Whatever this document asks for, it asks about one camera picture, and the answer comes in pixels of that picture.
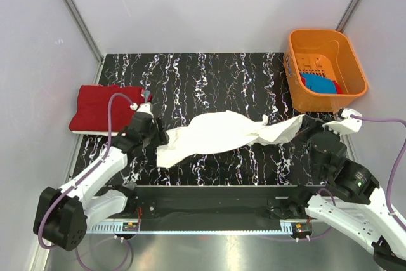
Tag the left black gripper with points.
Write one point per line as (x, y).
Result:
(161, 136)

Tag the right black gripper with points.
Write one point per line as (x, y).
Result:
(337, 133)

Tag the white t shirt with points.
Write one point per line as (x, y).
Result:
(96, 133)
(214, 133)

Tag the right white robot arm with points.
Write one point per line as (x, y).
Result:
(352, 200)

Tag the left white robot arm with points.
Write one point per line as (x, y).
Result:
(64, 214)

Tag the folded grey t shirt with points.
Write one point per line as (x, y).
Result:
(146, 94)

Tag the red t shirt in basket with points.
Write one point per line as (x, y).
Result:
(337, 87)

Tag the blue t shirt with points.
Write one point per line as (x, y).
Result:
(319, 84)

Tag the orange plastic basket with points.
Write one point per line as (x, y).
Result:
(327, 53)

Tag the folded white t shirt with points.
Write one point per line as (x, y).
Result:
(96, 133)

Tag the folded red t shirt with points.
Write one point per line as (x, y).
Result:
(98, 105)

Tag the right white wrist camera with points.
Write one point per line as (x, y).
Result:
(346, 124)

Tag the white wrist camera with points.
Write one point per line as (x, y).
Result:
(144, 108)
(346, 124)

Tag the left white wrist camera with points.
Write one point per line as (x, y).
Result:
(144, 108)

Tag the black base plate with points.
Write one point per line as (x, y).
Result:
(212, 204)

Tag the grey slotted cable duct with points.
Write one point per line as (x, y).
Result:
(150, 227)

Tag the left corner aluminium post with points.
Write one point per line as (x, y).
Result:
(83, 29)

